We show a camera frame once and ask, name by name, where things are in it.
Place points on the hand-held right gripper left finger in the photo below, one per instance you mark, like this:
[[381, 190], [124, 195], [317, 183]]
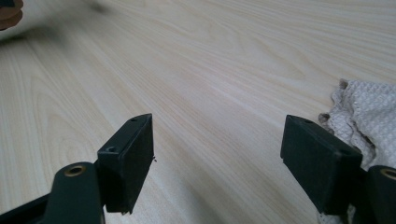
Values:
[[124, 168]]

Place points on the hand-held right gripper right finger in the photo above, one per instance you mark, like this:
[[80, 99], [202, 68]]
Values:
[[320, 165]]

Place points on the white waffle cloth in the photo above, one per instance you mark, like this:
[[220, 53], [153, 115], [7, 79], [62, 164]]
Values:
[[367, 109]]

